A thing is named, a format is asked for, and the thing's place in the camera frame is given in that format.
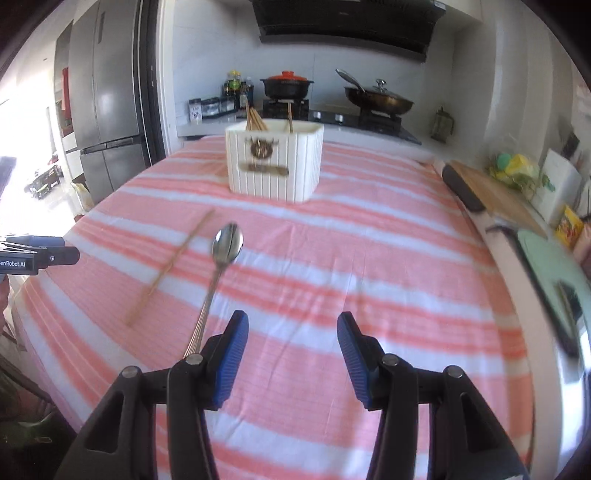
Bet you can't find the black gas stove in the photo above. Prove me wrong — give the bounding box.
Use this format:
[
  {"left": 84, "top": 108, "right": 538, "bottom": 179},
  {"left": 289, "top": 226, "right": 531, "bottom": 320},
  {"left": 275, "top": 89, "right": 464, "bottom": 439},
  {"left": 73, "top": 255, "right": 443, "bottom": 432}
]
[{"left": 262, "top": 98, "right": 422, "bottom": 145}]

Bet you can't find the black oblong case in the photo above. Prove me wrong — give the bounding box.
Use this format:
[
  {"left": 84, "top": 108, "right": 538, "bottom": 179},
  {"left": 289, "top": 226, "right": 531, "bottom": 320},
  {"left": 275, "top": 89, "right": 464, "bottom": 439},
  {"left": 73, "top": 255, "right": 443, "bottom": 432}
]
[{"left": 442, "top": 165, "right": 487, "bottom": 212}]

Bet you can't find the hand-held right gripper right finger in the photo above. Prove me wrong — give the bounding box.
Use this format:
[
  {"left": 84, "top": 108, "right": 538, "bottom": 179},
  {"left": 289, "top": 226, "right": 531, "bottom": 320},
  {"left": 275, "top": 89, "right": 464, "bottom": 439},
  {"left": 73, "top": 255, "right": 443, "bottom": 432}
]
[{"left": 336, "top": 311, "right": 527, "bottom": 480}]

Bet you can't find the grey steel refrigerator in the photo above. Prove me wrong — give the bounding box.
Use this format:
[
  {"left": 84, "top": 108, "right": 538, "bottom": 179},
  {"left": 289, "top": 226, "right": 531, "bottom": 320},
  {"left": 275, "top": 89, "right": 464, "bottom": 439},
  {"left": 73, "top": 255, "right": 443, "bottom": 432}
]
[{"left": 68, "top": 0, "right": 160, "bottom": 204}]

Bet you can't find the yellow snack packet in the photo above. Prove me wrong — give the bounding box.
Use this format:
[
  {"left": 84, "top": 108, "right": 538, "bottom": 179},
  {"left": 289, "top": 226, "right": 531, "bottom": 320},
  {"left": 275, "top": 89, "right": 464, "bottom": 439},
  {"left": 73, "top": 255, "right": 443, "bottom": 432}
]
[{"left": 554, "top": 205, "right": 585, "bottom": 251}]

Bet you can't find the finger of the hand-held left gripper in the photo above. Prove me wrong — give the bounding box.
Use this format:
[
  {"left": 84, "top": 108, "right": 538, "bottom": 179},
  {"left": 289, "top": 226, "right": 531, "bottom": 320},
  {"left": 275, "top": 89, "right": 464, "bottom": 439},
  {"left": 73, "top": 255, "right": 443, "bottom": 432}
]
[
  {"left": 0, "top": 247, "right": 80, "bottom": 268},
  {"left": 0, "top": 235, "right": 64, "bottom": 251}
]

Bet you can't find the black range hood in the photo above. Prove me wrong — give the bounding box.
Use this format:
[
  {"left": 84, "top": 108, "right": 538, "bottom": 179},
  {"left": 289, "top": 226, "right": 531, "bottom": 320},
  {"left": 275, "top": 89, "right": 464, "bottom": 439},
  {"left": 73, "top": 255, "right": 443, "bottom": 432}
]
[{"left": 252, "top": 0, "right": 446, "bottom": 64}]

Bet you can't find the wooden cutting board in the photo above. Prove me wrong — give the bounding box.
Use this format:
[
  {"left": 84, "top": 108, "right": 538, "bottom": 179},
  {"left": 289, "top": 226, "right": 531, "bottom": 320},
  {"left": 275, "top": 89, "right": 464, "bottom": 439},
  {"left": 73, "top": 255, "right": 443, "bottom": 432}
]
[{"left": 448, "top": 159, "right": 548, "bottom": 239}]

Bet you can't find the pink white striped tablecloth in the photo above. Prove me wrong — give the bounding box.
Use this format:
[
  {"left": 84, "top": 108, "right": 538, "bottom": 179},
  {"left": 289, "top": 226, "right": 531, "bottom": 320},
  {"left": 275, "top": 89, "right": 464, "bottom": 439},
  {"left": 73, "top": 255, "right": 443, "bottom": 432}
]
[{"left": 14, "top": 134, "right": 536, "bottom": 480}]

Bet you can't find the red wall hanging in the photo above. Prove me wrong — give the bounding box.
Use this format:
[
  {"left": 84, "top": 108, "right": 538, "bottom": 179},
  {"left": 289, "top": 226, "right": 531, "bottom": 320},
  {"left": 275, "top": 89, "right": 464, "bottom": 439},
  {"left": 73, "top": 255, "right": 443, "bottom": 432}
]
[{"left": 61, "top": 68, "right": 70, "bottom": 136}]

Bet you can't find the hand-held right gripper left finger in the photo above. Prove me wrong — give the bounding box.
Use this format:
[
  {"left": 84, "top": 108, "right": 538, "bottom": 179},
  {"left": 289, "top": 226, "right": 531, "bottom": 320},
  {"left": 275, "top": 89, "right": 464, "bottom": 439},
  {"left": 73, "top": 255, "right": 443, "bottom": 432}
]
[{"left": 55, "top": 310, "right": 250, "bottom": 480}]

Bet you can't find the clear spice container rack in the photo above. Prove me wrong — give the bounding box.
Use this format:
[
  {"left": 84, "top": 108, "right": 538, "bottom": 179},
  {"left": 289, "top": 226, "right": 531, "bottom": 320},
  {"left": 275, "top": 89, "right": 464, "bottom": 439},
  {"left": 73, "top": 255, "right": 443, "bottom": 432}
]
[{"left": 202, "top": 96, "right": 236, "bottom": 116}]

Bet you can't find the black pot with orange lid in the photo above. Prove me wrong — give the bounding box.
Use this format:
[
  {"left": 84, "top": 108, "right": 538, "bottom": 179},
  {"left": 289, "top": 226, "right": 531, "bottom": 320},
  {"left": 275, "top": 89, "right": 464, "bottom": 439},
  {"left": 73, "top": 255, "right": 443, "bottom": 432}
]
[{"left": 260, "top": 70, "right": 315, "bottom": 100}]

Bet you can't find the cream ribbed utensil holder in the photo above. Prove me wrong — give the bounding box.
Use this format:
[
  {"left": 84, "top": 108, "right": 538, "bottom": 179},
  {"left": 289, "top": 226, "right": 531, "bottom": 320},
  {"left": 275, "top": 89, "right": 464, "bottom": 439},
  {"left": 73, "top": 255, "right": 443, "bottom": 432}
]
[{"left": 225, "top": 119, "right": 325, "bottom": 204}]

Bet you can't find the yellow white cardboard box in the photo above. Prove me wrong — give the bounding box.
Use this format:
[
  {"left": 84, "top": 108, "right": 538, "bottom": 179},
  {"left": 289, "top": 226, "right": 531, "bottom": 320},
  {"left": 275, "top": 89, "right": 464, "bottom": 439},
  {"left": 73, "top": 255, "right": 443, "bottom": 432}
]
[{"left": 71, "top": 182, "right": 94, "bottom": 209}]

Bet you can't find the glass jar with metal frame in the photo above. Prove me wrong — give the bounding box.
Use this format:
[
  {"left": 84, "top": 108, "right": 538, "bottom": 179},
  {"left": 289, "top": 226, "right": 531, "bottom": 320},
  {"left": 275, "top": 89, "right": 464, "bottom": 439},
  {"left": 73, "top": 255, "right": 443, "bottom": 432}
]
[{"left": 431, "top": 107, "right": 456, "bottom": 142}]

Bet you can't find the mint green tray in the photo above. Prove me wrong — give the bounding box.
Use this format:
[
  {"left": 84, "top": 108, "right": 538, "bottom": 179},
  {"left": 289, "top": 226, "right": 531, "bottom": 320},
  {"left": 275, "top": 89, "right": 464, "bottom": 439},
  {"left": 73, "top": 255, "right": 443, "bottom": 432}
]
[{"left": 517, "top": 228, "right": 591, "bottom": 357}]

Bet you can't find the oval spoon with gold handle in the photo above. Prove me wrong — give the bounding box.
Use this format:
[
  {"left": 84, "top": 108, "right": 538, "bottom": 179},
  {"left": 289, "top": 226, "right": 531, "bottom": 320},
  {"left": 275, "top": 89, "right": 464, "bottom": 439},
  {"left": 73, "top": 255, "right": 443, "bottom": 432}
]
[{"left": 183, "top": 222, "right": 245, "bottom": 360}]

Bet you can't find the dark wok with glass lid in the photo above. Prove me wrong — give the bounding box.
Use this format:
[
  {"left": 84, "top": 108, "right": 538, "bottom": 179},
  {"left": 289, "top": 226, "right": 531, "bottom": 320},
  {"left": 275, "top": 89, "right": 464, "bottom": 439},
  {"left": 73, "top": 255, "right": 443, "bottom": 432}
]
[{"left": 336, "top": 68, "right": 415, "bottom": 116}]

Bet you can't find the bag of green yellow sponges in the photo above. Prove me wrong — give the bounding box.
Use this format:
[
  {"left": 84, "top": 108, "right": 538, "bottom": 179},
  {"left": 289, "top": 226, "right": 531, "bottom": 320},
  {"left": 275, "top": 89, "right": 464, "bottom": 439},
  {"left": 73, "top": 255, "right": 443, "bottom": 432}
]
[{"left": 485, "top": 152, "right": 555, "bottom": 195}]

